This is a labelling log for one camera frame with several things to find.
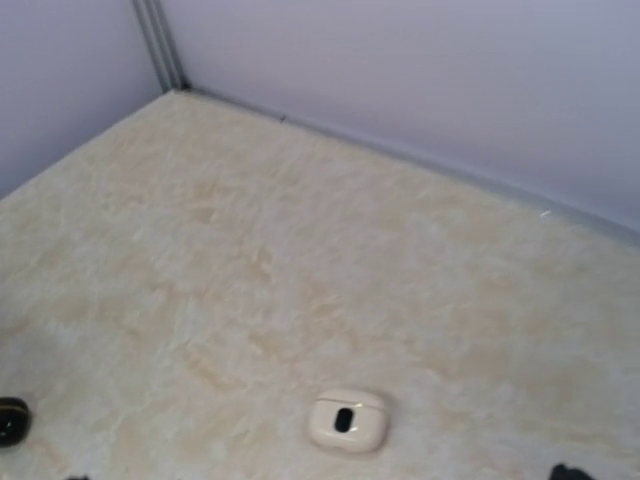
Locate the left aluminium frame post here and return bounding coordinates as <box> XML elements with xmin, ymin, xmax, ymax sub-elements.
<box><xmin>131</xmin><ymin>0</ymin><xmax>191</xmax><ymax>93</ymax></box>

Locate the black earbud charging case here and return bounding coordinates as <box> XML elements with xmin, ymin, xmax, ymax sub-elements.
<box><xmin>0</xmin><ymin>397</ymin><xmax>32</xmax><ymax>449</ymax></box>

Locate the white earbud charging case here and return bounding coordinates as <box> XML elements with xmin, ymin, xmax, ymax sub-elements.
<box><xmin>307</xmin><ymin>388</ymin><xmax>389</xmax><ymax>454</ymax></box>

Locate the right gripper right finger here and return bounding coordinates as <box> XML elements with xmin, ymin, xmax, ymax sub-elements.
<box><xmin>550</xmin><ymin>464</ymin><xmax>593</xmax><ymax>480</ymax></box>

